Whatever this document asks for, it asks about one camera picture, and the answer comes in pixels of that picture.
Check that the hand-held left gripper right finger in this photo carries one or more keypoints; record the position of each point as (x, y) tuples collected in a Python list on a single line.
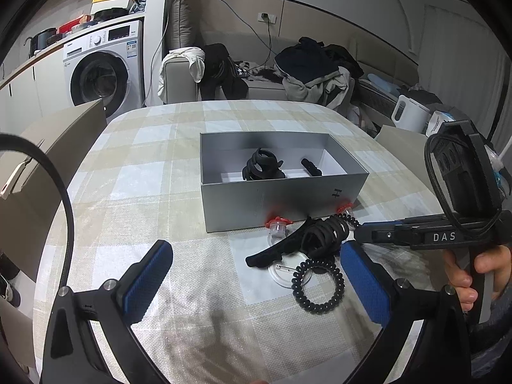
[(364, 284)]

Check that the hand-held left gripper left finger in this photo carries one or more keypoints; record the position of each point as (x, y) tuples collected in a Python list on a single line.
[(148, 284)]

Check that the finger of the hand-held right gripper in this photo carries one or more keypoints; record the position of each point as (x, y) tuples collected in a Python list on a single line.
[(382, 223), (376, 236)]

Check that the clear round pin badge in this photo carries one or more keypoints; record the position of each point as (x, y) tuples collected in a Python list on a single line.
[(280, 275)]

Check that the long black hair claw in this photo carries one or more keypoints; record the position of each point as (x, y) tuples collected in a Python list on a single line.
[(288, 244)]

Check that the grey cardboard box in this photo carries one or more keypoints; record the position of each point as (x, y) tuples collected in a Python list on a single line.
[(280, 204)]

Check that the person's right forearm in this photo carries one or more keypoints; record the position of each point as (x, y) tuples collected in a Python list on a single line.
[(494, 336)]

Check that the person's right hand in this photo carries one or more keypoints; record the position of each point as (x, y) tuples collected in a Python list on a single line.
[(460, 276)]

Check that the blue and white packet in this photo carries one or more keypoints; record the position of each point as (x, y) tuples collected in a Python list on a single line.
[(438, 122)]

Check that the beige chair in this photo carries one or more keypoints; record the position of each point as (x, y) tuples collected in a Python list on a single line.
[(404, 152), (44, 168)]

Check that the white electric kettle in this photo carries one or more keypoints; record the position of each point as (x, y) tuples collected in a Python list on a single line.
[(410, 114)]

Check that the small black hair clip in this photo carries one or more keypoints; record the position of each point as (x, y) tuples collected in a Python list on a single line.
[(312, 167)]

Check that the white curtain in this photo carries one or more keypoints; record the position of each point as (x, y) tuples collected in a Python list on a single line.
[(456, 52)]

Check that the grey and white garment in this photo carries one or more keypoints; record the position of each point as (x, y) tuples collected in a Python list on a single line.
[(320, 90)]

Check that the pile of dark clothes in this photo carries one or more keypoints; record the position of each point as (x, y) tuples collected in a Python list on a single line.
[(308, 60)]

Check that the beige sofa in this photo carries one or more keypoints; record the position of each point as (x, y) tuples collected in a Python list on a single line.
[(260, 88)]

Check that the white washing machine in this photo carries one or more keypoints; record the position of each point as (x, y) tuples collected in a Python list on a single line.
[(100, 72)]

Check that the black garment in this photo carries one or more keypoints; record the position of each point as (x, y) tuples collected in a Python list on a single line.
[(224, 72)]

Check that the white counter cabinet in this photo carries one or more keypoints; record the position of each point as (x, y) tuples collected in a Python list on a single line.
[(32, 84)]

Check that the grey pillow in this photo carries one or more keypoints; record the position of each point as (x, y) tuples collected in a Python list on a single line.
[(180, 24)]

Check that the black cooking pot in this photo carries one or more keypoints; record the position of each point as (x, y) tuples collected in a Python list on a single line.
[(42, 42)]

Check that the red basket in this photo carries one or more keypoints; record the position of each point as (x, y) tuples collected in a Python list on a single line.
[(72, 27)]

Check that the wall socket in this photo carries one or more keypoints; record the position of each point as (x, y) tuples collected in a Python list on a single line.
[(268, 17)]

